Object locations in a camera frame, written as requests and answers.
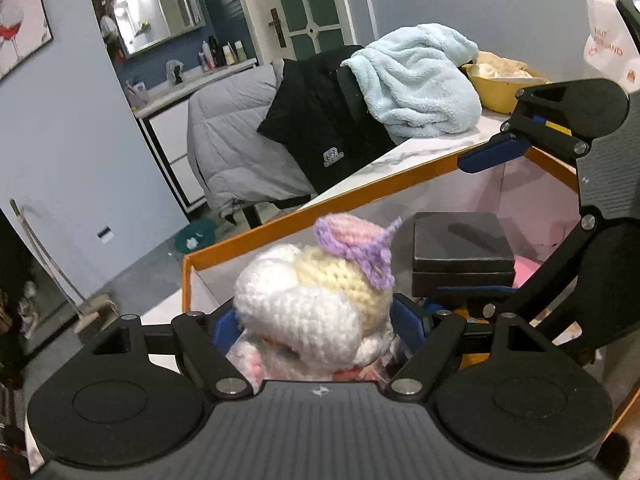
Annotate orange cardboard storage box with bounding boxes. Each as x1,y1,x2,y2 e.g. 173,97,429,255
181,147,640,431

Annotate green basin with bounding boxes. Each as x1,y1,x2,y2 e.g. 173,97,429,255
172,217,221,255

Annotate wall mirror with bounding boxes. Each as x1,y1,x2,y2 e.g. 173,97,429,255
102,0,207,58

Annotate white crochet bunny toy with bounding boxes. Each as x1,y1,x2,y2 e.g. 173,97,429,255
225,212,403,393

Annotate light blue fleece blanket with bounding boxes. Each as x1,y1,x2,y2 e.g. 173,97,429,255
340,22,483,138

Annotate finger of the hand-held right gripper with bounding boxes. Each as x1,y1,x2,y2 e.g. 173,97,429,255
457,82,590,175
437,215,599,321

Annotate framed wall picture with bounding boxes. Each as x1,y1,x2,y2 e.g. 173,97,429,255
0,0,54,81

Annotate pink leather card wallet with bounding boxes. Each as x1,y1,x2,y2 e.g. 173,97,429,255
515,256,543,286

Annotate door with green glass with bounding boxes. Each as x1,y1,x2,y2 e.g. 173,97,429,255
232,0,373,68

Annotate white paper bag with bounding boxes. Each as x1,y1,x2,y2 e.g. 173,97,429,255
582,0,640,93

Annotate grey jewelry box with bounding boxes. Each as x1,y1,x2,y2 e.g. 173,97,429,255
411,212,516,297

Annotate white cabinet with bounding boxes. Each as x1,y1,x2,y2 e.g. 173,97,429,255
127,57,261,213

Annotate broom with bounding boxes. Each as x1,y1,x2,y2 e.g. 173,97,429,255
9,199,121,343

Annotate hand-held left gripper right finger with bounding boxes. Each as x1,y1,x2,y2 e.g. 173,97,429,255
387,294,552,403

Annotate grey down jacket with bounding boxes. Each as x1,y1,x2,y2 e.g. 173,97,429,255
187,62,321,216

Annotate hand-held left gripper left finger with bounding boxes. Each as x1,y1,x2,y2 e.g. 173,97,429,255
92,307,253,401

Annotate yellow bowl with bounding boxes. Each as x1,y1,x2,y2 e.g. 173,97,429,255
460,52,548,113

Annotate black jacket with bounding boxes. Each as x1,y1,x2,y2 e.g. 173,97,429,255
257,45,398,196

